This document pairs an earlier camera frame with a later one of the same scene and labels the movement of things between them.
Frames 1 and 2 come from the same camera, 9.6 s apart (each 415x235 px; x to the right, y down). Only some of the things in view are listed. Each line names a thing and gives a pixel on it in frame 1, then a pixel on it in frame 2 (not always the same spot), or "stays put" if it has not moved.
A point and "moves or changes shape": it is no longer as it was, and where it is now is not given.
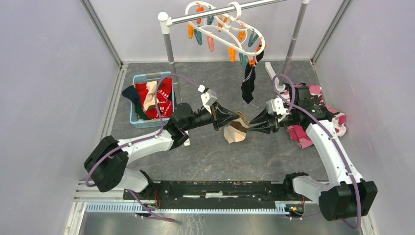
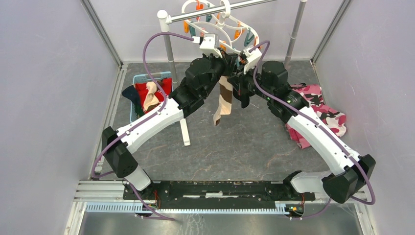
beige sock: (149, 102) stays put
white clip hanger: (221, 27) moves or changes shape
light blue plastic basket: (146, 78) stays put
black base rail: (220, 194) stays put
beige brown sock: (236, 131) → (226, 87)
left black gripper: (219, 112) → (228, 62)
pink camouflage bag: (300, 136) stays put
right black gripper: (263, 117) → (239, 81)
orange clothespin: (251, 59) → (242, 60)
